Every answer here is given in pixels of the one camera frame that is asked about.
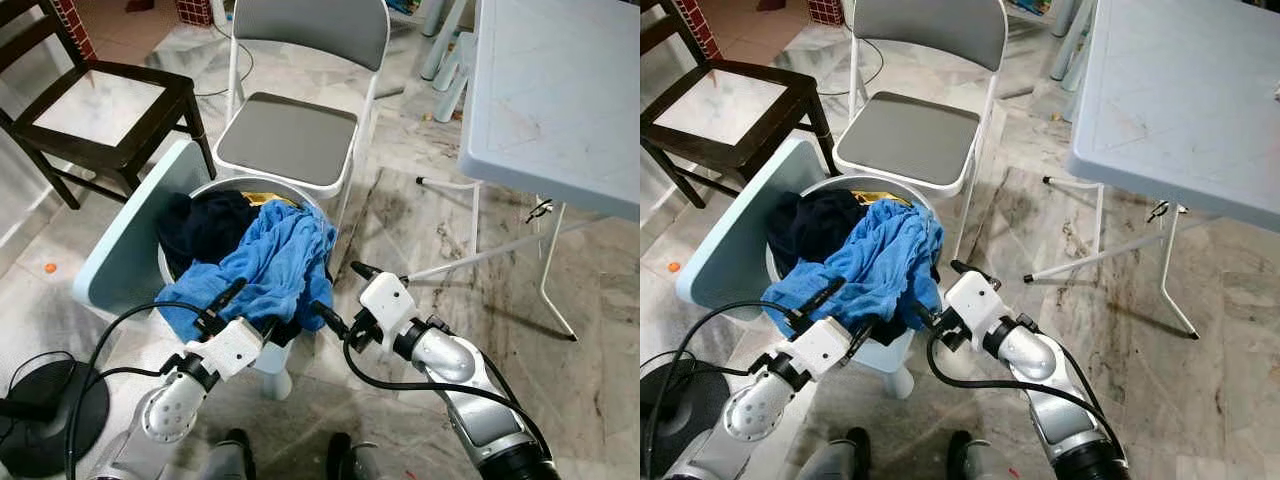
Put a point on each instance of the grey folding chair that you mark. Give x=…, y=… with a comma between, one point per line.
x=290, y=140
x=910, y=135

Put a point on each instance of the pale blue laundry bin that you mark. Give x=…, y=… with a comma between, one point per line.
x=130, y=240
x=735, y=240

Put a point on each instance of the dark wooden chair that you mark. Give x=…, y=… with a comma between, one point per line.
x=150, y=80
x=775, y=75

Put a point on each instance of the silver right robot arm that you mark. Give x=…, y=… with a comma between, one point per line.
x=1030, y=355
x=450, y=355

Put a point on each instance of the pale blue plastic stool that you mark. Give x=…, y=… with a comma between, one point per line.
x=445, y=60
x=1070, y=45

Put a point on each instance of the robot leg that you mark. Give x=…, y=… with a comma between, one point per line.
x=355, y=465
x=975, y=465
x=225, y=462
x=835, y=462

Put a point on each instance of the navy cloth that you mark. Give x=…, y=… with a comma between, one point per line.
x=815, y=225
x=205, y=230

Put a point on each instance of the robot left leg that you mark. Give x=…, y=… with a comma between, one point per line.
x=835, y=462
x=225, y=462

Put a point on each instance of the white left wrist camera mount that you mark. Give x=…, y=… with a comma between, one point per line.
x=822, y=348
x=235, y=348

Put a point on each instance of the robot right leg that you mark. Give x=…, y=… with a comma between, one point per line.
x=975, y=465
x=355, y=465

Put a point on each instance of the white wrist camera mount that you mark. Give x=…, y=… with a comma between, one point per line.
x=972, y=302
x=388, y=300
x=822, y=348
x=235, y=348

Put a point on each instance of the grey folding table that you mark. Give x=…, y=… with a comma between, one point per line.
x=1180, y=100
x=560, y=100

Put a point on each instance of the black round stand base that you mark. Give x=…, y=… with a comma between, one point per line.
x=690, y=410
x=60, y=420

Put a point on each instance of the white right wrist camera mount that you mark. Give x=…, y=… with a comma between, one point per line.
x=972, y=302
x=388, y=300

